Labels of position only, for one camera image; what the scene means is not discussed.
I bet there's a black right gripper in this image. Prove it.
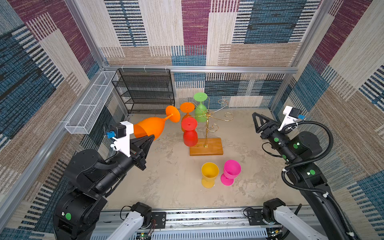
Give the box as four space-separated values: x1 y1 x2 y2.
251 112 297 164

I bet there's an orange wine glass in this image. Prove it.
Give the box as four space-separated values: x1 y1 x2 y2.
180 103 197 132
134 106 181 140

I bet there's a red wine glass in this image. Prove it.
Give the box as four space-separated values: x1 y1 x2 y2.
182 117 198 147

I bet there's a pink wine glass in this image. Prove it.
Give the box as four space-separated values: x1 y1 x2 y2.
221 160 242 186

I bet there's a green wine glass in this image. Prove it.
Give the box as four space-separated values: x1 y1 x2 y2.
194 93 208 123

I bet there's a yellow wine glass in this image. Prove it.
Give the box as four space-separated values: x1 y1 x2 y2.
201 163 220 189

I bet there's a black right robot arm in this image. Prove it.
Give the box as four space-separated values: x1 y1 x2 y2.
252 113 358 240

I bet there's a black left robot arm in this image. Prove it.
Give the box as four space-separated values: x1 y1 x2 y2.
53 135 155 240

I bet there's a wooden rack base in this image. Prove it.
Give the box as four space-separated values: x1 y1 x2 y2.
190 138 224 156

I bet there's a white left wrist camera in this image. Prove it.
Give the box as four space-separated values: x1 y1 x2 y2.
106 121 134 158

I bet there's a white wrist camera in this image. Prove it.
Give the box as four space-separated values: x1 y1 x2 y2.
106 121 134 158
279 106 306 132

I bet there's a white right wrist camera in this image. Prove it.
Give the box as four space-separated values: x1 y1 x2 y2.
279 106 306 132

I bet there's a gold wire glass rack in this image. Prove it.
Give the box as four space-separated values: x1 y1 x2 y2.
203 97 234 140

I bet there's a black wire mesh shelf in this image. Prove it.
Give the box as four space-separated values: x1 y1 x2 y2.
112 69 175 115

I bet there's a white wire mesh basket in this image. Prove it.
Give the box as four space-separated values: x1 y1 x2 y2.
65 71 117 135

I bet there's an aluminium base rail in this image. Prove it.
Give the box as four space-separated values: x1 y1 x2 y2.
95 205 323 232

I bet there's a white slotted cable duct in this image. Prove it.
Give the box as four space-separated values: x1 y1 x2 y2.
151 228 268 240

